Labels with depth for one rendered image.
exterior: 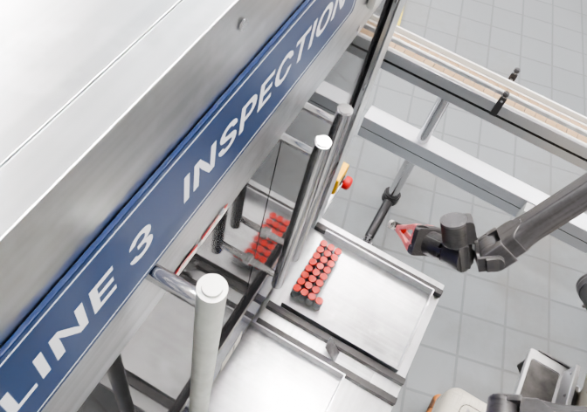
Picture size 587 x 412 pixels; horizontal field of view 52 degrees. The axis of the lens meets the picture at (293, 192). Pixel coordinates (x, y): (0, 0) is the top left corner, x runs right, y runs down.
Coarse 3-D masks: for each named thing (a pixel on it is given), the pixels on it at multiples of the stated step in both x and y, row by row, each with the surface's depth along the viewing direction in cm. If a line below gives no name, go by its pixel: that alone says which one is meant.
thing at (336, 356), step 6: (330, 342) 151; (330, 348) 151; (336, 348) 153; (330, 354) 151; (336, 354) 153; (342, 354) 154; (336, 360) 153; (342, 360) 154; (348, 360) 154; (342, 366) 153; (348, 366) 153; (354, 366) 153; (360, 366) 154; (354, 372) 152; (360, 372) 153; (366, 372) 153; (366, 378) 152
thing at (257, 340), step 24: (264, 336) 154; (240, 360) 149; (264, 360) 150; (288, 360) 151; (312, 360) 152; (216, 384) 145; (240, 384) 146; (264, 384) 147; (288, 384) 148; (312, 384) 149; (336, 384) 150; (216, 408) 142; (240, 408) 143; (264, 408) 144; (288, 408) 145; (312, 408) 146
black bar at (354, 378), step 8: (264, 320) 154; (272, 328) 153; (288, 336) 153; (296, 344) 152; (304, 344) 152; (312, 352) 152; (328, 360) 151; (336, 368) 150; (344, 368) 151; (352, 376) 150; (360, 376) 150; (360, 384) 149; (368, 384) 149; (376, 392) 149; (384, 392) 149; (384, 400) 149; (392, 400) 148
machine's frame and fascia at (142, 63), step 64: (0, 0) 36; (64, 0) 37; (128, 0) 38; (192, 0) 39; (256, 0) 42; (0, 64) 34; (64, 64) 34; (128, 64) 35; (192, 64) 38; (320, 64) 72; (0, 128) 31; (64, 128) 32; (128, 128) 34; (192, 128) 44; (0, 192) 29; (64, 192) 31; (128, 192) 39; (0, 256) 29; (64, 256) 35; (0, 320) 32; (128, 320) 53; (64, 384) 46
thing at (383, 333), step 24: (336, 240) 171; (336, 264) 168; (360, 264) 169; (384, 264) 168; (336, 288) 164; (360, 288) 166; (384, 288) 167; (408, 288) 168; (432, 288) 165; (312, 312) 159; (336, 312) 160; (360, 312) 162; (384, 312) 163; (408, 312) 164; (336, 336) 155; (360, 336) 158; (384, 336) 159; (408, 336) 160; (384, 360) 152
